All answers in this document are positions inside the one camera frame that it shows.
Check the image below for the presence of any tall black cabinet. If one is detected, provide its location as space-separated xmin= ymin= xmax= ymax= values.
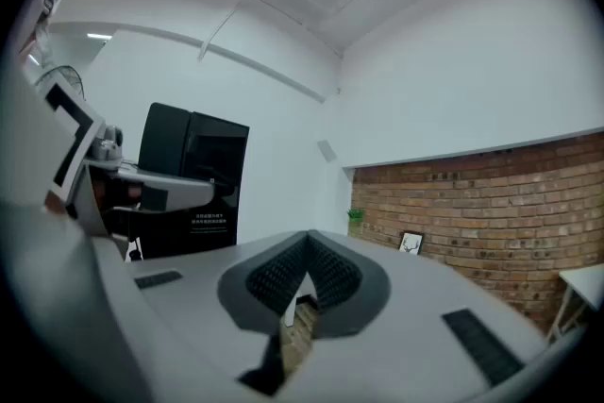
xmin=138 ymin=101 xmax=251 ymax=260

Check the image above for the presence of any grey fisheye camera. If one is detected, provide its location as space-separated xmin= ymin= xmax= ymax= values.
xmin=91 ymin=124 xmax=126 ymax=162

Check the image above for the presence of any grey wall box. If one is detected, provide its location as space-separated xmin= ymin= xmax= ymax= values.
xmin=316 ymin=139 xmax=338 ymax=164

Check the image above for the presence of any white metal frame table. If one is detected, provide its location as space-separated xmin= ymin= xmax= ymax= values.
xmin=545 ymin=262 xmax=604 ymax=342

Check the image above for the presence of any black cable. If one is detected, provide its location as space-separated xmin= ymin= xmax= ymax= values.
xmin=125 ymin=234 xmax=144 ymax=262

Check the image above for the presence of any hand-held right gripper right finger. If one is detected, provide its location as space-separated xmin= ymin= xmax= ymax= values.
xmin=306 ymin=229 xmax=394 ymax=340

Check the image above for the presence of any green artificial plant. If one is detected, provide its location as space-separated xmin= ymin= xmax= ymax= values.
xmin=346 ymin=207 xmax=366 ymax=244

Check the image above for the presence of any black framed deer picture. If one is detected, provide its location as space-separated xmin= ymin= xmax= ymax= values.
xmin=398 ymin=230 xmax=426 ymax=257

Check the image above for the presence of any white ceiling pipe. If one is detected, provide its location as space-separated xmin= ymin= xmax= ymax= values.
xmin=196 ymin=0 xmax=244 ymax=62

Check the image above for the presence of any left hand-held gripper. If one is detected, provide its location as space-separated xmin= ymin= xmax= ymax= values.
xmin=43 ymin=79 xmax=240 ymax=238

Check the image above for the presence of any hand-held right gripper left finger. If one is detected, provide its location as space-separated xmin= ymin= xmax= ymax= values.
xmin=216 ymin=229 xmax=310 ymax=336

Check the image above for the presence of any black standing fan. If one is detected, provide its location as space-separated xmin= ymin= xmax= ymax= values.
xmin=33 ymin=64 xmax=87 ymax=103

